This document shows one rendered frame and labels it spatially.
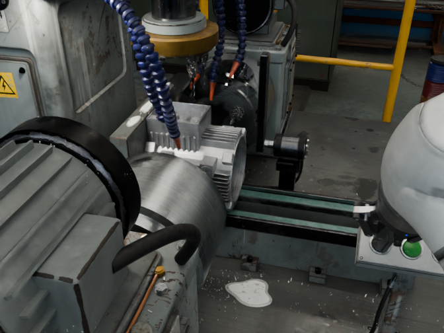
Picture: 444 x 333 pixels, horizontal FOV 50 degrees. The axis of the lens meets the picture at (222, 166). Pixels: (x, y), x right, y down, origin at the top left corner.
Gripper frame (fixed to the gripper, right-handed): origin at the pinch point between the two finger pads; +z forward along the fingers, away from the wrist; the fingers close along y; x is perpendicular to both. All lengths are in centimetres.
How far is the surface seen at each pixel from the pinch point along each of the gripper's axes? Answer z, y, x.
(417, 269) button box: 4.7, -6.0, 3.4
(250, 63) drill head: 34, 35, -52
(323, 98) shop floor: 281, 20, -183
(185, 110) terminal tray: 18, 44, -28
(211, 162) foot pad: 14.3, 34.4, -14.1
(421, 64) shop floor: 348, -69, -268
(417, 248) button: 3.9, -5.7, -0.1
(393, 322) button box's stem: 19.8, -5.4, 10.9
